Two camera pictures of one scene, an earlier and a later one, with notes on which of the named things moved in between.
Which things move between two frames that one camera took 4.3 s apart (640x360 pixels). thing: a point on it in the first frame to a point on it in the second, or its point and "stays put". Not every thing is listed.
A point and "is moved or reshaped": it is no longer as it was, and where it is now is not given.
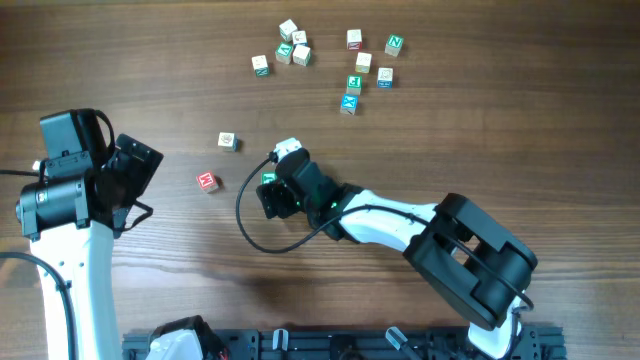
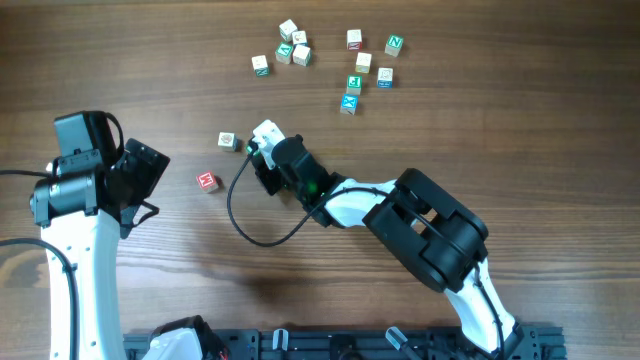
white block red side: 354,39 stays put
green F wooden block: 354,84 stays put
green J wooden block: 268,177 is moved or reshaped
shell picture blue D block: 230,142 stays put
